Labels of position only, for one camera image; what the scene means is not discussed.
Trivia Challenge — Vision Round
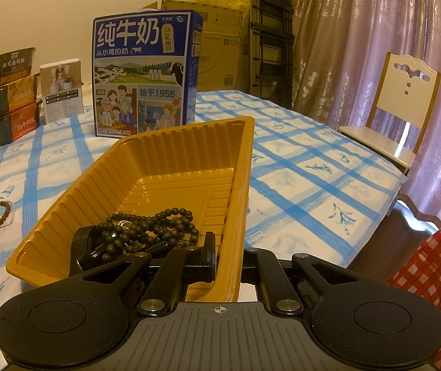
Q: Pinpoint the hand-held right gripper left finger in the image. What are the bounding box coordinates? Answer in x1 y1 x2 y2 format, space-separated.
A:
79 232 219 318

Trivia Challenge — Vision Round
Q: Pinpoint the yellow plastic tray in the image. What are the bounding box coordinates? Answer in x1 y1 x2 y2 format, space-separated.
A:
5 116 256 303

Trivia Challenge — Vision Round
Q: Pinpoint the pink patterned curtain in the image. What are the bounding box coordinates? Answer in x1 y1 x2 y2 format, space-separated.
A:
290 0 441 225

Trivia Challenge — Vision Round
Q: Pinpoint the small white box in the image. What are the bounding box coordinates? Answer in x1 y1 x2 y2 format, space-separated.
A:
39 57 84 125

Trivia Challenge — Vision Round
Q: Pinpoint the black folding ladder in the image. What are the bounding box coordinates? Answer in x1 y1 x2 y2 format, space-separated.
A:
246 0 296 109

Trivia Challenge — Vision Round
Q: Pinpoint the black strap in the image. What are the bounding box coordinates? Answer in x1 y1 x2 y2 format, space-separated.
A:
69 225 107 275

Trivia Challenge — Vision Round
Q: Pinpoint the orange label instant food bowl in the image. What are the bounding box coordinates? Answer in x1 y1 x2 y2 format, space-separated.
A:
0 98 44 145

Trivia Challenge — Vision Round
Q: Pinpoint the black instant food bowl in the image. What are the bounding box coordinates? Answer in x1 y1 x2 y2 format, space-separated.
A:
0 46 38 89

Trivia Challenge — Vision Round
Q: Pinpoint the blue milk carton box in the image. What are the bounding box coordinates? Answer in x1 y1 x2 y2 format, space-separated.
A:
91 10 204 138

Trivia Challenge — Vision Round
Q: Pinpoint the yellow label instant food bowl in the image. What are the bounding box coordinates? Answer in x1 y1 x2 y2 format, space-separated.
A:
0 73 40 118

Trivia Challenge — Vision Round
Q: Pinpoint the brown cardboard box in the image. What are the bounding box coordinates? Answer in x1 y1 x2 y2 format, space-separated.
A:
142 0 250 92

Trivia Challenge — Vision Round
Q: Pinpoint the dark green bead necklace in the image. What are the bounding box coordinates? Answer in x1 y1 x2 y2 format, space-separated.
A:
97 208 200 265

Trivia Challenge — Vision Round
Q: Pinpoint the red checkered cloth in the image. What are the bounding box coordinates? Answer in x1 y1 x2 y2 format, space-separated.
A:
386 207 441 371

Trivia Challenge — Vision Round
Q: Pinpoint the blue checked tablecloth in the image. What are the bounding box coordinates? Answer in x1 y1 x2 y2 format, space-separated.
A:
0 90 408 341

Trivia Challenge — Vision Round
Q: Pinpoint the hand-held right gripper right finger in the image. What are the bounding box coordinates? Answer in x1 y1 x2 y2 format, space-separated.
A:
244 246 363 315

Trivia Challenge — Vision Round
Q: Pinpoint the white wooden chair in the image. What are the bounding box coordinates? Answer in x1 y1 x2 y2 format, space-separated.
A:
338 51 441 176

